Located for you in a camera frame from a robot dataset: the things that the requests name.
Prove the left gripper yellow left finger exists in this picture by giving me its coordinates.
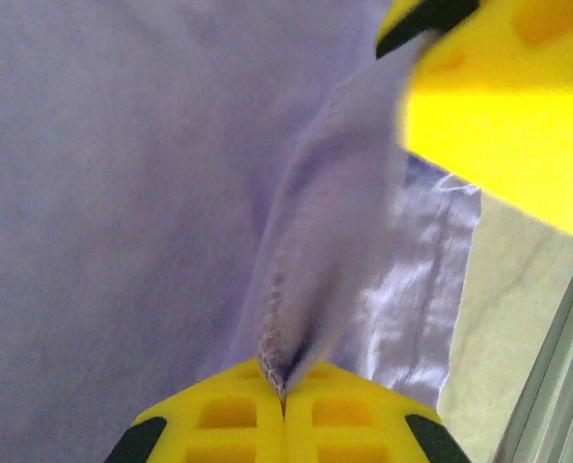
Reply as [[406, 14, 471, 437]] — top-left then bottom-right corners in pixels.
[[105, 359, 287, 463]]

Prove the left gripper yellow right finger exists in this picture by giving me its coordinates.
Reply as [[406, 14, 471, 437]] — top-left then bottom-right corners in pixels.
[[285, 362, 471, 463]]

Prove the purple t-shirt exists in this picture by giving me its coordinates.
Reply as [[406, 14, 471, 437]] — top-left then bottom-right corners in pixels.
[[0, 0, 483, 463]]

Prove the long aluminium base rail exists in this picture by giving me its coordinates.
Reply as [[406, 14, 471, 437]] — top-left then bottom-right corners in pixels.
[[493, 235, 573, 463]]

